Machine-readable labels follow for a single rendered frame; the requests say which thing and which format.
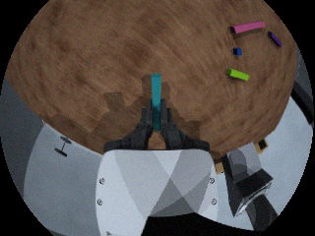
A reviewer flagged small blue cube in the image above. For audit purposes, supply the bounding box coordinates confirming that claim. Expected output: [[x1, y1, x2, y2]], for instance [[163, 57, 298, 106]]
[[233, 47, 242, 56]]

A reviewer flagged purple rod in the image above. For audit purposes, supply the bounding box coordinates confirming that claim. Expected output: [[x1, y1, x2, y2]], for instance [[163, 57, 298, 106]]
[[268, 31, 282, 47]]

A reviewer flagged lime green rod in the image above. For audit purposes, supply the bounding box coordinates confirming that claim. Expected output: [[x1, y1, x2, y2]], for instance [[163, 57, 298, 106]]
[[227, 68, 249, 81]]

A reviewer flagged pink rod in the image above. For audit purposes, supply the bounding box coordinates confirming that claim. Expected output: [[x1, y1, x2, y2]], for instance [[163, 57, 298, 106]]
[[230, 21, 265, 33]]

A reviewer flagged turquoise rod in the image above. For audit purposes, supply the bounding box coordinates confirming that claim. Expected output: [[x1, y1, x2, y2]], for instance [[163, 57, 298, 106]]
[[152, 74, 160, 131]]

